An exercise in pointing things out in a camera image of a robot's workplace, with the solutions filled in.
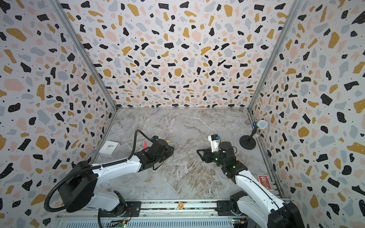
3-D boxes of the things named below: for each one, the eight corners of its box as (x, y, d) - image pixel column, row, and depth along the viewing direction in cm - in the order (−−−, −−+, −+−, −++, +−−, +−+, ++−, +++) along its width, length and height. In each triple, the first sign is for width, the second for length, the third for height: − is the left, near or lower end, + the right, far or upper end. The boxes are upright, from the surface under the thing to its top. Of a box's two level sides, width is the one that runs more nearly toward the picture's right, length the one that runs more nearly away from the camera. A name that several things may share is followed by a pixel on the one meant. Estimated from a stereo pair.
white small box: (102, 156, 95) (98, 152, 91) (110, 144, 101) (106, 140, 97) (115, 159, 94) (111, 155, 90) (122, 147, 100) (119, 142, 96)
